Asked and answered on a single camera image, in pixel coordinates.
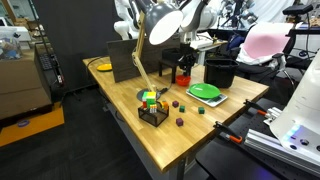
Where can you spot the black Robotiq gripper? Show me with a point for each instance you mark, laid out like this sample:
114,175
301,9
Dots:
187,53

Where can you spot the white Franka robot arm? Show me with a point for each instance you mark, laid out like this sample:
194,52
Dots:
300,110

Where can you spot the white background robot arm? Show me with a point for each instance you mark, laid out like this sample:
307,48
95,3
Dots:
128,28

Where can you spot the green wooden block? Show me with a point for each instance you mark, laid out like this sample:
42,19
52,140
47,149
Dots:
182,108
201,110

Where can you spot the red bowl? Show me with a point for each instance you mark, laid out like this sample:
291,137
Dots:
182,81

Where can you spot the small black wooden stool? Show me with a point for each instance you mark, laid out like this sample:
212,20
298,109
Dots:
170,63

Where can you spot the black open box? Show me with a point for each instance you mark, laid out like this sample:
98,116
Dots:
171,55

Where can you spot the green plastic plate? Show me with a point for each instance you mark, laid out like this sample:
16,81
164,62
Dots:
204,90

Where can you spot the black plastic bin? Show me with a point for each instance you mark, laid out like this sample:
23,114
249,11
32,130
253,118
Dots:
220,75

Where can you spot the background wooden desk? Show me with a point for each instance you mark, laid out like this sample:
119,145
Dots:
215,45

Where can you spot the white kitchen scale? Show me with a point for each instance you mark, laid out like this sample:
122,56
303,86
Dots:
213,101

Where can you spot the white papers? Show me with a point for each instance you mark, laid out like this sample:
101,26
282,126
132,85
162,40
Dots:
208,36

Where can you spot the orange puzzle cube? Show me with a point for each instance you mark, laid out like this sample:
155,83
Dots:
165,105

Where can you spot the large Rubik's cube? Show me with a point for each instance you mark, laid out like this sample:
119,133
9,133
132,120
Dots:
149,97

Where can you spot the small Rubik's cube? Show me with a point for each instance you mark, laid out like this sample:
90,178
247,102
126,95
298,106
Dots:
153,108

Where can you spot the dark wooden board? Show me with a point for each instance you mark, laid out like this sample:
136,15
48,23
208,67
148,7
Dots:
126,60

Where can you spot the black office chair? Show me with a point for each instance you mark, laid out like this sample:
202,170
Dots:
260,68

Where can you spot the black orange bar clamp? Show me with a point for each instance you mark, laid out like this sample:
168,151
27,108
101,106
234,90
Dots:
230,135
255,107

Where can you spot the pink cloth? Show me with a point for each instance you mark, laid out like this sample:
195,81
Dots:
266,40

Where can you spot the yellow disc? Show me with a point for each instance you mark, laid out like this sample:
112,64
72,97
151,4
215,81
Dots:
104,67

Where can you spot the black backdrop curtain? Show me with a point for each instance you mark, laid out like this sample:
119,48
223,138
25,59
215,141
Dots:
76,33

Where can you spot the black keypad device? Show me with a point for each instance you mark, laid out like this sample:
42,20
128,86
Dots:
48,61

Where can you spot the yellow floor platform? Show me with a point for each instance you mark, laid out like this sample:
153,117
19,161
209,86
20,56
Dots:
36,125

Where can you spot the large cardboard box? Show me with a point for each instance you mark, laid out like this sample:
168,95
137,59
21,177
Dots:
20,83

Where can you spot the purple tape roll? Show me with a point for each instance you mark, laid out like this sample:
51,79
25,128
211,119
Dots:
23,123

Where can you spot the clear plastic storage bin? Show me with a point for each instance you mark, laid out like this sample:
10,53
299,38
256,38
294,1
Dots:
10,43

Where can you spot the black tripod camera rig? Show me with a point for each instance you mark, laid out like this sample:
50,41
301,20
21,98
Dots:
238,10

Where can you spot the silver metal bracket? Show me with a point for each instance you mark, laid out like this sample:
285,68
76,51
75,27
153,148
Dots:
274,115

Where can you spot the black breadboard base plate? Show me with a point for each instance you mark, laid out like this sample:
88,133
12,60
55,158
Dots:
226,160

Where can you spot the aluminium extrusion rail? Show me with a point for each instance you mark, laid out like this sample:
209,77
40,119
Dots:
276,146

